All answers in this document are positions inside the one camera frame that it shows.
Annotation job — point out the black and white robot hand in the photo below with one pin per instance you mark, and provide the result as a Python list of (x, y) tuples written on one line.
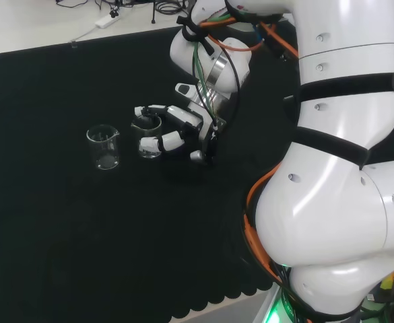
[(186, 117)]

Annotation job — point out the clear glass beaker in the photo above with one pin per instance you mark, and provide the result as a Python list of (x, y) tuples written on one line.
[(104, 158), (149, 130)]

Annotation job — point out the black tripod leg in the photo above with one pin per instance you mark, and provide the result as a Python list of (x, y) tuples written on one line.
[(153, 13)]

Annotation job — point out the white power strip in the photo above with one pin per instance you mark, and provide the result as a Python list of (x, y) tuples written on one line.
[(107, 21)]

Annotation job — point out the clear cloth clip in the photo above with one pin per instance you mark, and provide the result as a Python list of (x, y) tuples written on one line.
[(73, 43)]

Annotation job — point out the black bench cloth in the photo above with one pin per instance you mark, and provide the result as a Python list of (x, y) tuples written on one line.
[(82, 218)]

